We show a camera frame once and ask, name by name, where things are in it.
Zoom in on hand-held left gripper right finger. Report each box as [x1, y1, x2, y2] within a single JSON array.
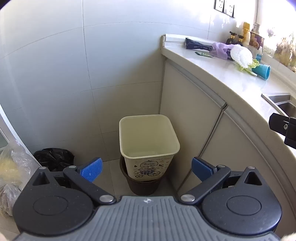
[[179, 157, 270, 206]]

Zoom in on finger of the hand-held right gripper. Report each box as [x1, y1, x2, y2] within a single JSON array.
[[269, 113, 291, 136]]

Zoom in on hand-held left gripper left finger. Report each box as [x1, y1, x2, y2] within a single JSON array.
[[25, 158, 117, 206]]

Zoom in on blue plastic cup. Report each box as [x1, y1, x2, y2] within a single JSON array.
[[252, 63, 271, 80]]

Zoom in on green vegetable leaf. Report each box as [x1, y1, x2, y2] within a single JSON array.
[[236, 59, 260, 77]]

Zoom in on cream printed waste bin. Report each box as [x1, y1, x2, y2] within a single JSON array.
[[119, 114, 180, 180]]

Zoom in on white foam fruit net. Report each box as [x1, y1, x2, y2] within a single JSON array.
[[230, 44, 253, 68]]

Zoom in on purple rubber glove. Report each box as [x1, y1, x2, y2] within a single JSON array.
[[209, 42, 234, 60]]

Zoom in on dark blue snack packet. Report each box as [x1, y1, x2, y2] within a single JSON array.
[[185, 38, 213, 52]]

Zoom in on stainless steel sink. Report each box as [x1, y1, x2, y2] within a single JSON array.
[[261, 93, 296, 119]]

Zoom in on black plastic bag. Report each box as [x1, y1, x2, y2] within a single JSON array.
[[33, 148, 75, 172]]

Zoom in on dark brown woven basket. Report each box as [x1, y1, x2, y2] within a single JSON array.
[[120, 155, 164, 196]]

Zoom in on small blue spray bottle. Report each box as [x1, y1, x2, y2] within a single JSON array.
[[255, 45, 263, 63]]

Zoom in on dried potted plants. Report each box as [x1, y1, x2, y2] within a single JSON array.
[[273, 34, 296, 68]]

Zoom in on clear plastic bag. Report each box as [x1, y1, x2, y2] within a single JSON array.
[[0, 141, 41, 217]]

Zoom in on purple label jar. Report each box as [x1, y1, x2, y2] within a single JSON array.
[[250, 23, 265, 49]]

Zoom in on white counter edge strip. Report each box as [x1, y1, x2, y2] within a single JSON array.
[[162, 34, 214, 48]]

